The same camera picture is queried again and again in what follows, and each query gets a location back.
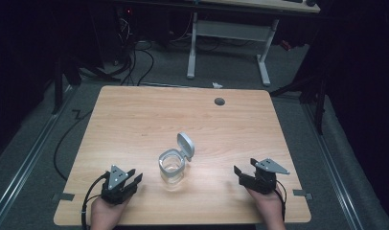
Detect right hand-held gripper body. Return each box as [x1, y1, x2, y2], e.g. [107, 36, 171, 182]
[239, 157, 291, 195]

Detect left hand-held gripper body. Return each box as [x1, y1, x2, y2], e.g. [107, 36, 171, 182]
[101, 165, 138, 205]

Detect glass jar with grey lid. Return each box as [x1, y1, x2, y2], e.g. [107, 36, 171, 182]
[157, 131, 195, 190]

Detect person's right hand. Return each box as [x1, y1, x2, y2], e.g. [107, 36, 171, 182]
[246, 187, 286, 230]

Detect person's left hand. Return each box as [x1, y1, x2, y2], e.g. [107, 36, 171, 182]
[90, 195, 130, 230]

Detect grey tape piece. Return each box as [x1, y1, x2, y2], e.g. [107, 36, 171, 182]
[292, 189, 313, 200]
[52, 192, 76, 202]

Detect black metal stand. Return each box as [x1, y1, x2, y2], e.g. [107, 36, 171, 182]
[269, 71, 329, 136]
[51, 57, 83, 115]

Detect white desk with metal legs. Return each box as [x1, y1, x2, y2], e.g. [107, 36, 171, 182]
[186, 0, 321, 87]

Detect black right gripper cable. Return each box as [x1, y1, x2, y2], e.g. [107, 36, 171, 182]
[273, 179, 287, 223]

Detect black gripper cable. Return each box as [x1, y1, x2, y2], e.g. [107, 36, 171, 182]
[80, 172, 108, 230]
[273, 179, 287, 223]

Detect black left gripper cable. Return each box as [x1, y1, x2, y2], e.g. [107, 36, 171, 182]
[80, 172, 108, 230]

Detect black floor cable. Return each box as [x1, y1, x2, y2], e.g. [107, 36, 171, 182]
[53, 109, 94, 182]

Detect metal floor rail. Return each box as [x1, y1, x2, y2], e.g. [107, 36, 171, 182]
[301, 101, 365, 230]
[0, 85, 79, 221]

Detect bundle of black cables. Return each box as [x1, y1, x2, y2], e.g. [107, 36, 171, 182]
[117, 15, 155, 86]

